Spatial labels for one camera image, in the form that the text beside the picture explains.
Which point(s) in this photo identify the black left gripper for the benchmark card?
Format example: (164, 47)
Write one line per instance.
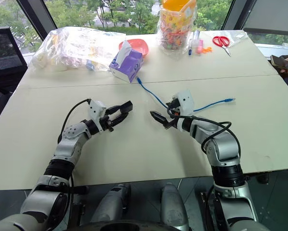
(107, 123)

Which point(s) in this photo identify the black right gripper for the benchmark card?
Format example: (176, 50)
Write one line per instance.
(173, 107)

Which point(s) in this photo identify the small black box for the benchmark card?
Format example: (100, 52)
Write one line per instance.
(127, 106)

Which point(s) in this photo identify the dark smartphone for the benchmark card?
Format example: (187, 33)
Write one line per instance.
(282, 63)

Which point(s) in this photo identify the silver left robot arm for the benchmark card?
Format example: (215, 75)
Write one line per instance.
(68, 144)

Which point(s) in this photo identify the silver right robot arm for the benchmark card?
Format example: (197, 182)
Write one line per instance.
(221, 146)

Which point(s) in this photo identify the purple tissue box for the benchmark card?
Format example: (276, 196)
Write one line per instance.
(129, 65)

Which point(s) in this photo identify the pink plastic bowl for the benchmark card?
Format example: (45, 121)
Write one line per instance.
(140, 47)

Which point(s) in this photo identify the blue pen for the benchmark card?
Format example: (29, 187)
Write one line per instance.
(190, 47)

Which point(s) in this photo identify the clear bag of pale items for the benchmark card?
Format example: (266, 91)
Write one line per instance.
(74, 47)

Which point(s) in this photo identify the small orange clip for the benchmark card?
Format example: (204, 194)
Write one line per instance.
(207, 50)

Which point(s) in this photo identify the pink eraser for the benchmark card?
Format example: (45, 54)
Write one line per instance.
(200, 46)

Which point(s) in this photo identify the grey rounded robot leg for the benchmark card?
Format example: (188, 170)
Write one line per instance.
(173, 207)
(110, 204)

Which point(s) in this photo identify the clear bag of colourful pieces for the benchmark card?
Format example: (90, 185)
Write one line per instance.
(173, 29)

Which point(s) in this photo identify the small clear plastic bag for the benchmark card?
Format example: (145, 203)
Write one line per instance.
(238, 37)

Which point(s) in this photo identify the orange yellow plastic cup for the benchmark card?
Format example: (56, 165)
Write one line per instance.
(175, 4)

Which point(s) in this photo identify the black mesh chair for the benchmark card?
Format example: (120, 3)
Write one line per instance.
(4, 55)

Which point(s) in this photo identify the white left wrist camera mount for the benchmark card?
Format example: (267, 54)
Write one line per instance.
(95, 111)

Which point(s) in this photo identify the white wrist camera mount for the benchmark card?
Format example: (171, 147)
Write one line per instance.
(185, 101)
(95, 111)

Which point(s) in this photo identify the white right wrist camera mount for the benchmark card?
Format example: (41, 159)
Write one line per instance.
(185, 101)

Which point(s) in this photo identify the dark window frame pillar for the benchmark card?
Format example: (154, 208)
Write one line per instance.
(36, 16)
(238, 13)

